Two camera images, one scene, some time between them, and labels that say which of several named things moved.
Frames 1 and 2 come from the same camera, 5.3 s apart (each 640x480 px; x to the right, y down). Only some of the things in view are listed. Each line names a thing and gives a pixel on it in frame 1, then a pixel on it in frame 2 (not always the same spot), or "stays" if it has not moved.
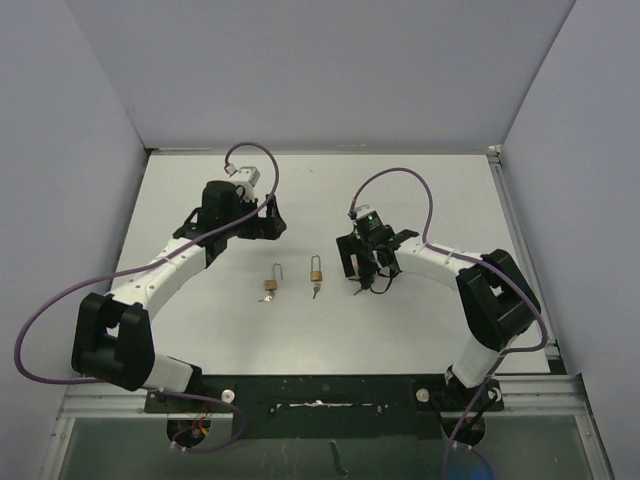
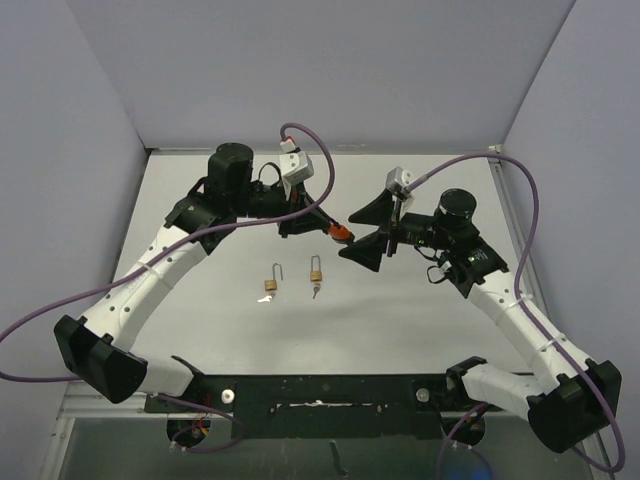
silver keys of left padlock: (269, 297) stays
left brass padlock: (271, 285) stays
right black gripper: (351, 244) → (367, 251)
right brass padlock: (316, 276) stays
